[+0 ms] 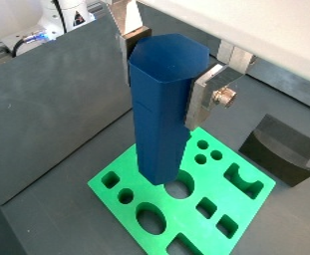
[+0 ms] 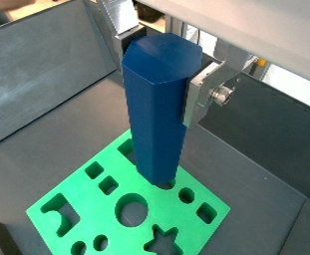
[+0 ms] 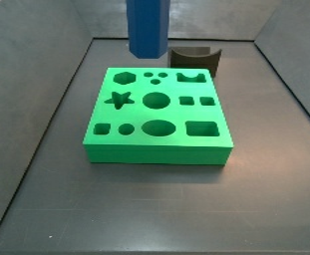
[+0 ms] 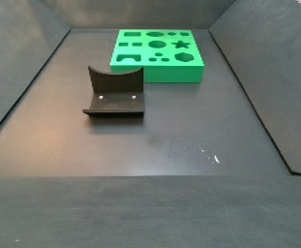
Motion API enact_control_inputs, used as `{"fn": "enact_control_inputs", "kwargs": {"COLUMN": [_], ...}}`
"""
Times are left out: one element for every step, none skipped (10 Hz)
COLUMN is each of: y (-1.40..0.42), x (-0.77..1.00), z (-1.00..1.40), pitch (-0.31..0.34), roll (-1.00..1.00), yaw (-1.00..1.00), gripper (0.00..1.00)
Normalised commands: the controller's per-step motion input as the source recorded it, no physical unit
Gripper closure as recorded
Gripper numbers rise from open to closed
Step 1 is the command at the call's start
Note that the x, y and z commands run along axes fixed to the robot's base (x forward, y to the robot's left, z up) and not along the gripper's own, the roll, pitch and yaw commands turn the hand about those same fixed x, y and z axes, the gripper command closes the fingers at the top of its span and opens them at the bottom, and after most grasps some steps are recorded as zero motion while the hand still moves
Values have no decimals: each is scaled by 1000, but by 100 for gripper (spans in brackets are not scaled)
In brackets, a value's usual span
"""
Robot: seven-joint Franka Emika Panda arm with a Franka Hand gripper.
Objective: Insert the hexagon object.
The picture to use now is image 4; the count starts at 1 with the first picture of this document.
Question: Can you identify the black curved holder stand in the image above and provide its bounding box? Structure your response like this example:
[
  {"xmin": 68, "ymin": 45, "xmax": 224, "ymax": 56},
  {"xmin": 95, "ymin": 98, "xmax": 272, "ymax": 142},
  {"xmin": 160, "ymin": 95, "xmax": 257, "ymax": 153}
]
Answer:
[{"xmin": 83, "ymin": 67, "xmax": 145, "ymax": 116}]

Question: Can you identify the green shape sorter block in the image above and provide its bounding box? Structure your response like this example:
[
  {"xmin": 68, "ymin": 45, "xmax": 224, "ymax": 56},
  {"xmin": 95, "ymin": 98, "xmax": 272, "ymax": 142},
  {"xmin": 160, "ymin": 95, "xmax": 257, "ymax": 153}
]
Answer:
[{"xmin": 109, "ymin": 29, "xmax": 204, "ymax": 83}]

